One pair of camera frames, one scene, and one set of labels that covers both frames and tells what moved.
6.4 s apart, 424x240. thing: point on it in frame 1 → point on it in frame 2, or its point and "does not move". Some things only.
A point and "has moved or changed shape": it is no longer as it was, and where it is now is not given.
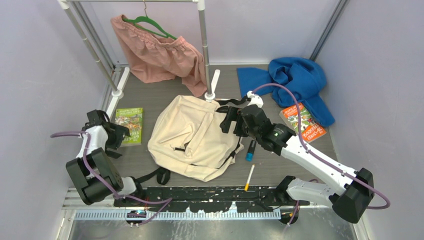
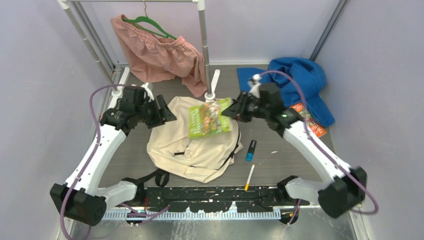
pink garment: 152,58 does not move
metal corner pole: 327,30 does not move
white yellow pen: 247,184 does not move
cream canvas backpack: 187,135 has moved or changed shape
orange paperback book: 311,129 does not move
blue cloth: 305,79 does not move
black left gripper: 120,133 → 162,115
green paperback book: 131,118 has moved or changed shape
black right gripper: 232,115 → 237,109
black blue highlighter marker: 249,156 does not move
